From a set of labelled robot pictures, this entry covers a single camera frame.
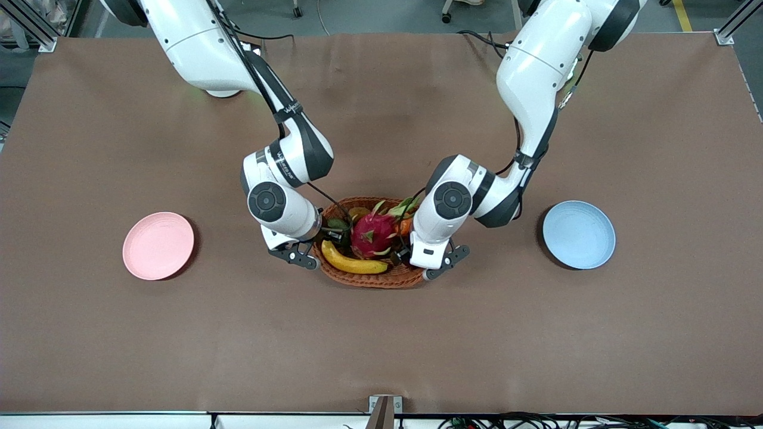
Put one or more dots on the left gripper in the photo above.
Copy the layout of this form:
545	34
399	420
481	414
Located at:
403	252

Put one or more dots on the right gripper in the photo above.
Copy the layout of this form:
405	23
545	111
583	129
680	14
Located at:
331	233

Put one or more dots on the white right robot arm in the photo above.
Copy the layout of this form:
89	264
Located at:
202	47

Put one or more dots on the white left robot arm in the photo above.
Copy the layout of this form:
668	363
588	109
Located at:
536	65

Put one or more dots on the yellow banana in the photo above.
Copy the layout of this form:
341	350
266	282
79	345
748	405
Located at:
351	264

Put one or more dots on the dark green avocado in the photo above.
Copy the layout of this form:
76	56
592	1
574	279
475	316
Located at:
337	225

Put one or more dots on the small orange fruit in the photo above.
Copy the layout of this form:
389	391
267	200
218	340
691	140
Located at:
406	227

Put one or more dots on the brown kiwi fruit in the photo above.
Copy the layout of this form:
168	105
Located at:
358	213

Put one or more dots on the pink dragon fruit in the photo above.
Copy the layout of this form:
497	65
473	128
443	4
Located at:
372	233

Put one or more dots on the brown wicker basket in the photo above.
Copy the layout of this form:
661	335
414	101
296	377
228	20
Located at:
369	280

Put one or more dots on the light blue round plate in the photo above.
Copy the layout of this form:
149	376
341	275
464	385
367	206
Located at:
579	234

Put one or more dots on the pink round plate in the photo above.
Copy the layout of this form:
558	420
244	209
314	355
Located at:
158	245

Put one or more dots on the black chair caster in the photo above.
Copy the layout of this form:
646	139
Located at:
446	16
297	11

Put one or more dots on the white table edge rail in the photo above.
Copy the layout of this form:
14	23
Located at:
119	420

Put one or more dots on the aluminium frame post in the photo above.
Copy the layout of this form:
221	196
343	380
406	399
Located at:
736	24
30	24

